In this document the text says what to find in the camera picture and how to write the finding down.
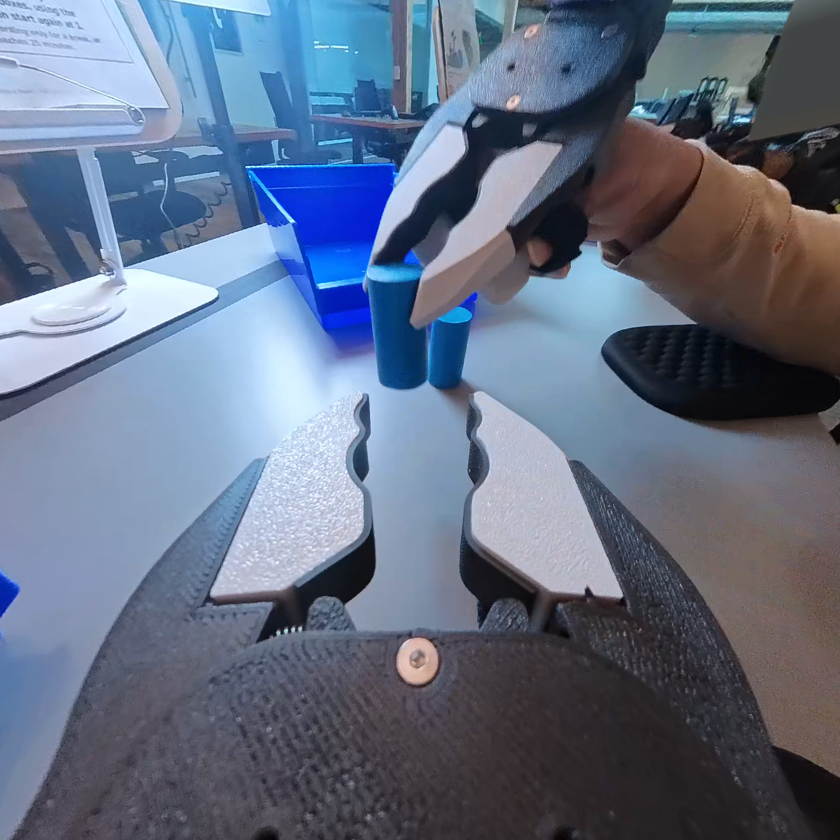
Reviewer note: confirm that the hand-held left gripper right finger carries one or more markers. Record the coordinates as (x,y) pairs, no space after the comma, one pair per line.
(538,518)

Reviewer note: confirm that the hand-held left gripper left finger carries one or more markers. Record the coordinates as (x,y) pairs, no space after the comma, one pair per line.
(295,518)

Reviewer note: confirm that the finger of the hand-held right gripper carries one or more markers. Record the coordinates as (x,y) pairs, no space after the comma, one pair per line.
(492,223)
(420,177)

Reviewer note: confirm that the blue plastic bin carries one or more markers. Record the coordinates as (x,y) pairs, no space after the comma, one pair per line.
(8,600)
(321,203)

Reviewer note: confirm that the blue wooden cylinder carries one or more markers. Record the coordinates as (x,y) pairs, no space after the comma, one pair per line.
(397,334)
(449,354)

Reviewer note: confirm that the person's right forearm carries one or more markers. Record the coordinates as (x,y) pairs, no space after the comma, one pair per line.
(754,262)

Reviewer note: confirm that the person's right hand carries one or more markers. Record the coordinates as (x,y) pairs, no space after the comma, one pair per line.
(643,190)

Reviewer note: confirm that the brown wooden table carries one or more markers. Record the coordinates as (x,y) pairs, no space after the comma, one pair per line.
(249,134)
(367,123)

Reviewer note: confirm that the black office chair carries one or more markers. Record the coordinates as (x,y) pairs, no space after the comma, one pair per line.
(279,105)
(157,210)

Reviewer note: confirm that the black padded armrest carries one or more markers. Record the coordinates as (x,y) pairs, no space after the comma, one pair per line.
(709,374)
(814,800)

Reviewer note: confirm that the white document stand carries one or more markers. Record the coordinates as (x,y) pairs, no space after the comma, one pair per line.
(131,308)

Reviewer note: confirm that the printed instruction sheet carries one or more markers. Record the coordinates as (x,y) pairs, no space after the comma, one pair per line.
(65,39)

